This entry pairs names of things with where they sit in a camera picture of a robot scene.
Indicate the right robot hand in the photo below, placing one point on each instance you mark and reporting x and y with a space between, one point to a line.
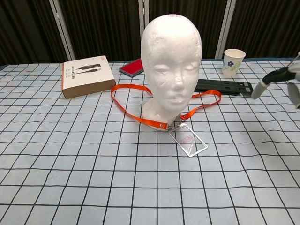
279 76

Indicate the white foam mannequin head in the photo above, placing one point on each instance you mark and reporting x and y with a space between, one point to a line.
171 58

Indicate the white paper cup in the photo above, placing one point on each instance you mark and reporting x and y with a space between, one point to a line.
232 64

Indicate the black folding stand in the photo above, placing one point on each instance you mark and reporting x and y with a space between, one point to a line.
222 86

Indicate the red ink pad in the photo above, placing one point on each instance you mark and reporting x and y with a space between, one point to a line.
132 68

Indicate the black folding screen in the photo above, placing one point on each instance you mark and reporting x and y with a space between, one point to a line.
105 28

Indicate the blue checkered tablecloth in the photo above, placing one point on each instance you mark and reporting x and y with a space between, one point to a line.
93 164

